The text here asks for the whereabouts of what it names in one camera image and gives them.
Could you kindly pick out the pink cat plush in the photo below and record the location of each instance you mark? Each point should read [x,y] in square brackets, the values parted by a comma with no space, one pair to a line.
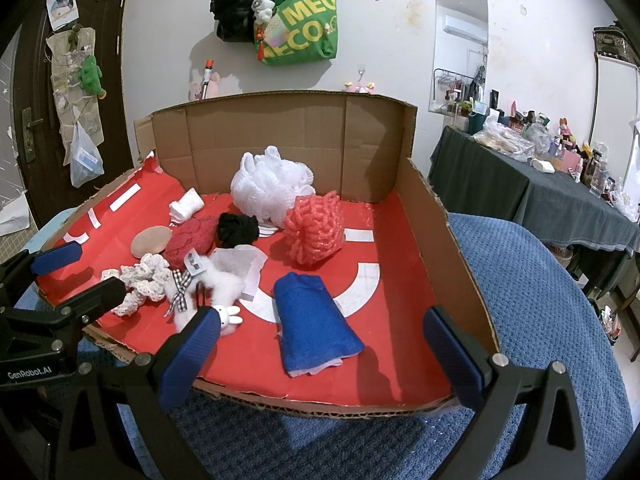
[360,87]

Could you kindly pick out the white mesh bath sponge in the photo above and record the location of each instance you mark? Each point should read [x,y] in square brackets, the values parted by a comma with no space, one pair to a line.
[270,180]

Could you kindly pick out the photo on door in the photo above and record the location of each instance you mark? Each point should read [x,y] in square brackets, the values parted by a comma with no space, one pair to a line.
[62,5]

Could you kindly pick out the white paper sheet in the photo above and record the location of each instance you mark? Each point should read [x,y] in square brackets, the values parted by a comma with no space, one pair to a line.
[12,215]

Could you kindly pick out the green tote bag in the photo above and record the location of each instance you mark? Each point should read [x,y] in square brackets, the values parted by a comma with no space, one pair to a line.
[305,30]

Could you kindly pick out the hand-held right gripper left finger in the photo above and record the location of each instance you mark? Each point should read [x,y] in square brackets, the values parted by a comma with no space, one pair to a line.
[187,360]

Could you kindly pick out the blue textured blanket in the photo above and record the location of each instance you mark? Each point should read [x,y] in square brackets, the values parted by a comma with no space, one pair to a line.
[540,310]

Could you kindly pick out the white fluffy bunny toy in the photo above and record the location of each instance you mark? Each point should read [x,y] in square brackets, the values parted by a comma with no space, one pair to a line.
[220,282]

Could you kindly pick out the red mesh bath sponge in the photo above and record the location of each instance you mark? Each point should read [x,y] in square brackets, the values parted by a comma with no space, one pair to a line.
[315,227]

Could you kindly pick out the white wardrobe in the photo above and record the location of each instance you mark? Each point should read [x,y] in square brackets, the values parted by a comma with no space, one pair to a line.
[615,110]

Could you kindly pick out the light blue bed sheet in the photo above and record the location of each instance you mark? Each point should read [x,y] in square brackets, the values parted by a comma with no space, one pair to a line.
[47,232]

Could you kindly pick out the clear plastic bag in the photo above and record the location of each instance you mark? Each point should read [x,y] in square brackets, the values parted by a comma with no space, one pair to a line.
[86,160]

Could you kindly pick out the black backpack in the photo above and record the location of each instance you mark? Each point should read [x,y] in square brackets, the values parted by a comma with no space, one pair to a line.
[232,7]

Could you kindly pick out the pink plush toy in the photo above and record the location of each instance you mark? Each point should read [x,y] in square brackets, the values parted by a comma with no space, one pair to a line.
[214,85]

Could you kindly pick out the blue towel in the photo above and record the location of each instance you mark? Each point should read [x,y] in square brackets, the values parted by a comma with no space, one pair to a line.
[310,325]

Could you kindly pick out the row of cosmetics bottles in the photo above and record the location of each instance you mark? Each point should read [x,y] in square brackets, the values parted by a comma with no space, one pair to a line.
[550,140]

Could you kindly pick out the green plush toy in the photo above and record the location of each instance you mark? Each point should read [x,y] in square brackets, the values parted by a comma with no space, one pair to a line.
[92,75]

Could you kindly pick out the tan powder puff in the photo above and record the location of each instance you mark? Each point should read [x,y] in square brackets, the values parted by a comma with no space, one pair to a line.
[150,241]

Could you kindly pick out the beige hanging wall organizer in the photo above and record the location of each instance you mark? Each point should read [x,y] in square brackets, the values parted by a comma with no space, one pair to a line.
[62,85]

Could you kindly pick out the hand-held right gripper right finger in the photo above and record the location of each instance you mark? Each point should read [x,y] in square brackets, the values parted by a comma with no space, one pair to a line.
[452,355]

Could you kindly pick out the patterned storage box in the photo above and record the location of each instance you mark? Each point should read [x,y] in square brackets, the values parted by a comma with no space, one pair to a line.
[617,45]

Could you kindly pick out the red knitted pouch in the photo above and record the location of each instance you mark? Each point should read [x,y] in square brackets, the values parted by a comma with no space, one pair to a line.
[192,237]

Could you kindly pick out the cardboard box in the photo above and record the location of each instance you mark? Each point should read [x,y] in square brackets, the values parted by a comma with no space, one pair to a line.
[275,135]

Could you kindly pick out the panda plush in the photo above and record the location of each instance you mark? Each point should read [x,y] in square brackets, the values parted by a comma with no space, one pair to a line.
[264,7]

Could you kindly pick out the dark brown door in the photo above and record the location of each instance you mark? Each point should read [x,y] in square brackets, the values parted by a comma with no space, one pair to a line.
[110,110]

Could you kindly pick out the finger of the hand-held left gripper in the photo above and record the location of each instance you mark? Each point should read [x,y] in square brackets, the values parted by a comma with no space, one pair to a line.
[95,297]
[57,257]

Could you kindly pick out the table with dark cloth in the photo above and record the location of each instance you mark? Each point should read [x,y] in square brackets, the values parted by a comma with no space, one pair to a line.
[500,185]

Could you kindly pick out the small white rabbit hair clip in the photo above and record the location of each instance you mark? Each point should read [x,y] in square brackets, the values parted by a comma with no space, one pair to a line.
[227,317]

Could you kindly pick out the toy stick with orange tip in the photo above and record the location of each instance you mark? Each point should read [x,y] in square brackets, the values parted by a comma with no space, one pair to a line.
[206,77]

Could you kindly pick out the wall mirror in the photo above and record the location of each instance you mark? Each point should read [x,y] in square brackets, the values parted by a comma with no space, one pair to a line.
[457,10]

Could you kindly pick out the cream lace scrunchie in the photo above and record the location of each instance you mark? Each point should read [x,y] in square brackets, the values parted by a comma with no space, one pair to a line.
[145,280]

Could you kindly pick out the white translucent pouch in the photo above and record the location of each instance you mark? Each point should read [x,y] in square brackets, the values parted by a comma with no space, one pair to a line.
[250,265]

